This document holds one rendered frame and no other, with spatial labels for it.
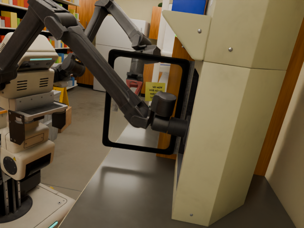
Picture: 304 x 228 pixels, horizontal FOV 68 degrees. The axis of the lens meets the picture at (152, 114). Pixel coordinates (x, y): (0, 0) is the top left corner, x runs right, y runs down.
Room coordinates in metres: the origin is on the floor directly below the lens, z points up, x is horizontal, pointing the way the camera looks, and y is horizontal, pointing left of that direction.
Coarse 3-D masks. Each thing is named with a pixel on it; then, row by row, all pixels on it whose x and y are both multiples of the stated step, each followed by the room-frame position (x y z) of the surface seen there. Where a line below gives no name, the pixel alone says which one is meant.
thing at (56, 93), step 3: (54, 90) 2.77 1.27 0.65; (57, 90) 2.79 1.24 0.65; (54, 93) 2.64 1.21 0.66; (57, 93) 2.68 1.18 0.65; (60, 93) 2.76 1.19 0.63; (54, 96) 2.62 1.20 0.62; (57, 96) 2.72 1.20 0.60; (54, 99) 2.65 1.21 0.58; (57, 99) 2.73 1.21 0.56; (48, 114) 2.54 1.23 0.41; (51, 114) 2.60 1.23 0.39; (45, 117) 2.48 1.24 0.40; (48, 117) 2.55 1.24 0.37; (51, 117) 2.61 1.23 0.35; (39, 120) 2.37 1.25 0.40; (42, 120) 2.42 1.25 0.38; (45, 120) 2.49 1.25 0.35
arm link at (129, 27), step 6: (102, 0) 1.27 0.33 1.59; (108, 0) 1.24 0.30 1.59; (108, 6) 1.24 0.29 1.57; (114, 6) 1.23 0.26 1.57; (114, 12) 1.21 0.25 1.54; (120, 12) 1.18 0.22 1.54; (114, 18) 1.20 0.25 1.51; (120, 18) 1.16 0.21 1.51; (126, 18) 1.13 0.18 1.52; (120, 24) 1.14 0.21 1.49; (126, 24) 1.11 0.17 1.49; (132, 24) 1.09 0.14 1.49; (126, 30) 1.09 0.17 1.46; (132, 30) 1.05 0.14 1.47; (138, 30) 1.02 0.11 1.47; (132, 36) 1.03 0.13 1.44; (144, 36) 1.01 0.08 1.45; (132, 42) 1.01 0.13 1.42; (144, 42) 1.00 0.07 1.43; (150, 42) 1.03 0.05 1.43
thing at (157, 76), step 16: (128, 64) 0.86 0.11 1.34; (144, 64) 0.86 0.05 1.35; (160, 64) 0.86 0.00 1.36; (128, 80) 0.86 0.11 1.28; (144, 80) 0.86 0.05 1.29; (160, 80) 0.86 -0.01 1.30; (176, 80) 0.86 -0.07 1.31; (144, 96) 0.86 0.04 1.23; (176, 96) 0.86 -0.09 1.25; (112, 112) 0.86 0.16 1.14; (112, 128) 0.86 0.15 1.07; (128, 128) 0.86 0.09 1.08; (144, 144) 0.86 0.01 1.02; (160, 144) 0.86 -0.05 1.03
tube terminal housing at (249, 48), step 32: (224, 0) 0.55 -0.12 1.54; (256, 0) 0.55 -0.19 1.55; (288, 0) 0.60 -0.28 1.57; (224, 32) 0.55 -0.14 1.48; (256, 32) 0.55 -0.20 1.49; (288, 32) 0.63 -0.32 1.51; (224, 64) 0.55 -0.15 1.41; (256, 64) 0.56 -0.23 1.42; (288, 64) 0.67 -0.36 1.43; (224, 96) 0.55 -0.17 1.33; (256, 96) 0.59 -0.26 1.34; (192, 128) 0.55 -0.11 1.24; (224, 128) 0.55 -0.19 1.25; (256, 128) 0.62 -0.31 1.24; (192, 160) 0.55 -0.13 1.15; (224, 160) 0.55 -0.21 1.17; (256, 160) 0.67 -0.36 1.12; (192, 192) 0.55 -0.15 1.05; (224, 192) 0.57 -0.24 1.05
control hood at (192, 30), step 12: (168, 12) 0.56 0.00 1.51; (180, 12) 0.56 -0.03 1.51; (180, 24) 0.56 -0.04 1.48; (192, 24) 0.56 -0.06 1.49; (204, 24) 0.56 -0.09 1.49; (180, 36) 0.56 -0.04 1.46; (192, 36) 0.56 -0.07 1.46; (204, 36) 0.56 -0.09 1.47; (192, 48) 0.56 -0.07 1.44; (204, 48) 0.55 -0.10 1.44
